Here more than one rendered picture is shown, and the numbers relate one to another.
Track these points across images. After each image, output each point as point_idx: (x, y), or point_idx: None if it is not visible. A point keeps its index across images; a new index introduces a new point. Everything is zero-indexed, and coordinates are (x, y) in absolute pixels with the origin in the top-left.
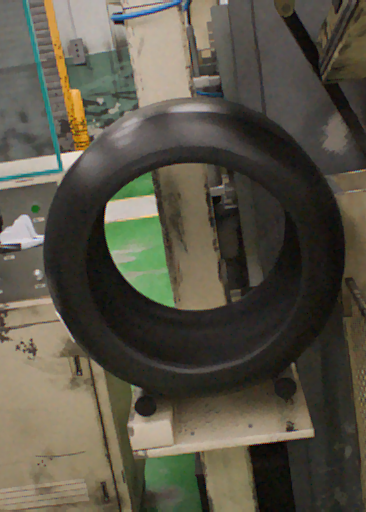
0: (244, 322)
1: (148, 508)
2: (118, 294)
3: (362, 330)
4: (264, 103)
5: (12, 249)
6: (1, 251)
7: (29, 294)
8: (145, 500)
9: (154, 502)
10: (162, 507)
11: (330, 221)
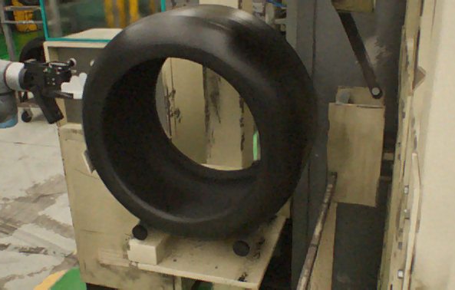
0: (243, 186)
1: (202, 286)
2: (156, 143)
3: (363, 210)
4: (315, 18)
5: (67, 97)
6: (58, 97)
7: None
8: (203, 280)
9: (208, 284)
10: (212, 288)
11: (289, 129)
